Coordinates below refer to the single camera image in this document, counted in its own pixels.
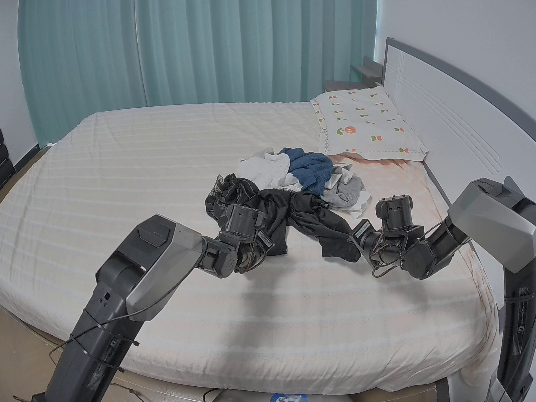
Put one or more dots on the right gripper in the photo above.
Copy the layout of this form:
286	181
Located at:
383	247

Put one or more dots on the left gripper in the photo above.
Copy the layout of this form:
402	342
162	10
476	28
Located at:
255	256

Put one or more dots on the black T-shirt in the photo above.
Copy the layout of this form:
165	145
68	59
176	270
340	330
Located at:
310	212

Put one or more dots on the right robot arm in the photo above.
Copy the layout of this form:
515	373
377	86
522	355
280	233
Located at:
485	216

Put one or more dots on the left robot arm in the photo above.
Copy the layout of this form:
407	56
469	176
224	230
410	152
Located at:
155	258

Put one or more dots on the pile of clothes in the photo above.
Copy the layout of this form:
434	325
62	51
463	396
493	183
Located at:
310	168

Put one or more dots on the bed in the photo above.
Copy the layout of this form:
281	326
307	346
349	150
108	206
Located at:
146	161

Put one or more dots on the black lace-trimmed garment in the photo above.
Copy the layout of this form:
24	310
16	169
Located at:
217	203

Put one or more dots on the white printed pillow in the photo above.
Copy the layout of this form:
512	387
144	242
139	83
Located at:
364	115

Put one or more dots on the grey bedside table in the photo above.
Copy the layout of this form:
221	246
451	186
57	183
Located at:
366	67

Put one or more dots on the blue-green curtain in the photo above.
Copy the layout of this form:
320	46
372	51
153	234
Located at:
83	57
251	36

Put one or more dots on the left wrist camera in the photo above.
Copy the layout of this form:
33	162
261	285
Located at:
243	220

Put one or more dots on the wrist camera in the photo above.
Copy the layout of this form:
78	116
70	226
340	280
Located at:
393	212
243	220

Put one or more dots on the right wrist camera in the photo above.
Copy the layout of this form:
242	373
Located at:
393	212

